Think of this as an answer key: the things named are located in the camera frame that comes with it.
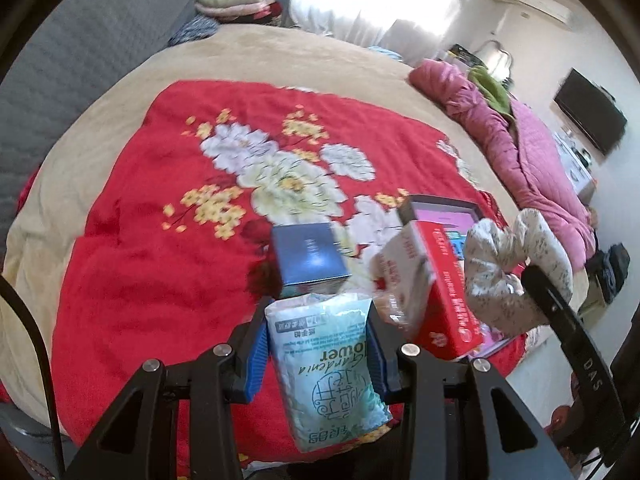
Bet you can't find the white floral scrunchie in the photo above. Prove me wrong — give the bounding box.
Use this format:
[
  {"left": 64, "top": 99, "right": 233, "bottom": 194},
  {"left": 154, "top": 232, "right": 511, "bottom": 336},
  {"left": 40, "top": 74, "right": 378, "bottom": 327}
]
[{"left": 462, "top": 208, "right": 575, "bottom": 336}]

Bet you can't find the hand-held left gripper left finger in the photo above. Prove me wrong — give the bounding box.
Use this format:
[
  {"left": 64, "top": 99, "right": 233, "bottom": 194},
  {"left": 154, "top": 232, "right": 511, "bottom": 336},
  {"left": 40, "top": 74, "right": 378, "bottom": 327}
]
[{"left": 65, "top": 305, "right": 271, "bottom": 480}]

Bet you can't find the white drawer cabinet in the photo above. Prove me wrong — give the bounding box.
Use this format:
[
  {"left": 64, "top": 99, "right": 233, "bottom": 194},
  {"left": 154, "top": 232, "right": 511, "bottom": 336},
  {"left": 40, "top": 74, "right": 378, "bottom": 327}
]
[{"left": 552, "top": 130, "right": 598, "bottom": 206}]

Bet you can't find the silver framed mirror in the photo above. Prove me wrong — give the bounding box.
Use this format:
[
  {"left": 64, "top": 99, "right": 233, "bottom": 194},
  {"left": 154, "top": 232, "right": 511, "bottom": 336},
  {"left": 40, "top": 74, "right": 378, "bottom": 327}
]
[{"left": 472, "top": 37, "right": 513, "bottom": 86}]

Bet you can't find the red tissue pack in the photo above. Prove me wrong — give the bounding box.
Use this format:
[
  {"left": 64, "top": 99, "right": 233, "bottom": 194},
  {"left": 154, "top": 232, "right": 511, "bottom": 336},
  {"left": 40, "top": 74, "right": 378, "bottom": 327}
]
[{"left": 370, "top": 220, "right": 485, "bottom": 361}]

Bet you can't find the black cable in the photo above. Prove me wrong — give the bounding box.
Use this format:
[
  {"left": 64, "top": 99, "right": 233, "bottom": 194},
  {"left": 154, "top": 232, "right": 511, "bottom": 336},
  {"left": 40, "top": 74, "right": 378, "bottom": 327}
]
[{"left": 0, "top": 274, "right": 66, "bottom": 480}]

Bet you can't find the clear plastic bag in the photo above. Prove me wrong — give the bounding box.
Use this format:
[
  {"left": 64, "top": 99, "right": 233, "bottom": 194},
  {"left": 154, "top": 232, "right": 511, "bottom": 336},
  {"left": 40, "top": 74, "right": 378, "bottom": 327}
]
[{"left": 372, "top": 280, "right": 433, "bottom": 343}]

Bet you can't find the mint green wipes pack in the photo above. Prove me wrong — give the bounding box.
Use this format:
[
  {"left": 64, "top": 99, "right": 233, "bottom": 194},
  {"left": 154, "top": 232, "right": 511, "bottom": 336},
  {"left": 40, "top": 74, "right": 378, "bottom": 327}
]
[{"left": 264, "top": 292, "right": 393, "bottom": 453}]

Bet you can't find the green cloth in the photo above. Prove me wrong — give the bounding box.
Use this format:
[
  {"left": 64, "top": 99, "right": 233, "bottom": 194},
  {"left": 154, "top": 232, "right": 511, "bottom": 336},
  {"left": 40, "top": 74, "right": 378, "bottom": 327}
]
[{"left": 467, "top": 65, "right": 516, "bottom": 123}]

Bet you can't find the black wall television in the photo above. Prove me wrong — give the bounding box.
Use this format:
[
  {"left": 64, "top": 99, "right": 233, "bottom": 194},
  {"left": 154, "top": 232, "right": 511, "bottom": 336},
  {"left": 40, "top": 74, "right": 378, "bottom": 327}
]
[{"left": 552, "top": 67, "right": 628, "bottom": 157}]

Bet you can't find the red floral blanket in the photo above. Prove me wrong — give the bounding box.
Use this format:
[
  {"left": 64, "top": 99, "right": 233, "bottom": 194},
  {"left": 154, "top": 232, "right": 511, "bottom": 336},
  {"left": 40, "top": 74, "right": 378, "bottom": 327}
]
[{"left": 0, "top": 80, "right": 531, "bottom": 466}]

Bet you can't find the white curtain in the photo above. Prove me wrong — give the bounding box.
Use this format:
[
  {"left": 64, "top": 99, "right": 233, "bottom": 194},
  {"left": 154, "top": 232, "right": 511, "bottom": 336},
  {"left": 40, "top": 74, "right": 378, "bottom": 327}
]
[{"left": 275, "top": 0, "right": 496, "bottom": 68}]

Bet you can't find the dark grey cardboard box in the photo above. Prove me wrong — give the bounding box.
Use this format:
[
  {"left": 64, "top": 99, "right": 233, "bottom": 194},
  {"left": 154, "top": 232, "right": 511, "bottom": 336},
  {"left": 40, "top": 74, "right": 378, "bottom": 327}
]
[{"left": 397, "top": 194, "right": 528, "bottom": 358}]

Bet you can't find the grey quilted cover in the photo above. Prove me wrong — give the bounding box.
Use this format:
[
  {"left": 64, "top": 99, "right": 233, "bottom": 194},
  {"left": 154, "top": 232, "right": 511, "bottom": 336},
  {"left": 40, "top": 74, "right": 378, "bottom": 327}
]
[{"left": 0, "top": 0, "right": 201, "bottom": 241}]

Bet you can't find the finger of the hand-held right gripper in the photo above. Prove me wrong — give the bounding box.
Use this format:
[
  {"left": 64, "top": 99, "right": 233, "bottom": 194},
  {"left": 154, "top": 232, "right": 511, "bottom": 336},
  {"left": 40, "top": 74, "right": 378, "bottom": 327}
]
[{"left": 521, "top": 265, "right": 577, "bottom": 329}]

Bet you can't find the beige bed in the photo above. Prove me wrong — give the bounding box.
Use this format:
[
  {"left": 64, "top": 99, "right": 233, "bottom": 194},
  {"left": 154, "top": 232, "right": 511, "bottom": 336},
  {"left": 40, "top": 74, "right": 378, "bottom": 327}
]
[{"left": 0, "top": 22, "right": 596, "bottom": 431}]

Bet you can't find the blue patterned cloth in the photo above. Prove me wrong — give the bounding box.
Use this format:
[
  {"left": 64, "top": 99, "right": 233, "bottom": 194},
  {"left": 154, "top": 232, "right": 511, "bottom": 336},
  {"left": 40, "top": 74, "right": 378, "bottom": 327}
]
[{"left": 170, "top": 12, "right": 221, "bottom": 48}]

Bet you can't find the pink quilt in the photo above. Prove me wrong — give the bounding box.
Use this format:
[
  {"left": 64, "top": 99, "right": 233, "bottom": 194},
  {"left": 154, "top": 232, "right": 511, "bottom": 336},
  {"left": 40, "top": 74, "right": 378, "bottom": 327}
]
[{"left": 407, "top": 57, "right": 598, "bottom": 271}]

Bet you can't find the white air conditioner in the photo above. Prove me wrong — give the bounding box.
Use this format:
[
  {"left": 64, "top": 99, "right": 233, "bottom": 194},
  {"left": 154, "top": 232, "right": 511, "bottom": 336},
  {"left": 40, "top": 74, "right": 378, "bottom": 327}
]
[{"left": 515, "top": 0, "right": 573, "bottom": 26}]

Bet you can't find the small dark box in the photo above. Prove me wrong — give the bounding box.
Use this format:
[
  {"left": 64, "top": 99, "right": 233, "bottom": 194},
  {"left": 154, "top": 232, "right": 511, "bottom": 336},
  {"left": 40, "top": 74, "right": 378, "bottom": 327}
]
[{"left": 270, "top": 222, "right": 351, "bottom": 301}]

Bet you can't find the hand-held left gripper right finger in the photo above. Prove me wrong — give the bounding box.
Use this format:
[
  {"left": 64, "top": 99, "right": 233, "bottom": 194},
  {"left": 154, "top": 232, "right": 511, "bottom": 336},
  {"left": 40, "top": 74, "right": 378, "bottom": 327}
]
[{"left": 365, "top": 310, "right": 576, "bottom": 480}]

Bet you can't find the pile of dark bags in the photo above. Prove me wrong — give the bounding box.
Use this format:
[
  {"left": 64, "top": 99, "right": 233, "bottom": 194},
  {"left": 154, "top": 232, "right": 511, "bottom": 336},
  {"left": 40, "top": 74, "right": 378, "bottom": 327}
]
[{"left": 585, "top": 242, "right": 631, "bottom": 306}]

